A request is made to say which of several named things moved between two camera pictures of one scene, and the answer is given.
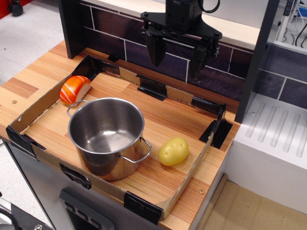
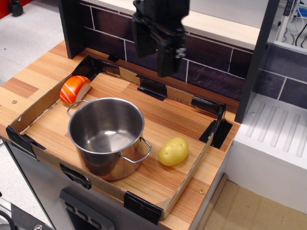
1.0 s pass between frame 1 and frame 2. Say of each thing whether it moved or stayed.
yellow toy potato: stayed
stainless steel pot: stayed
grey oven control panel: stayed
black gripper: moved
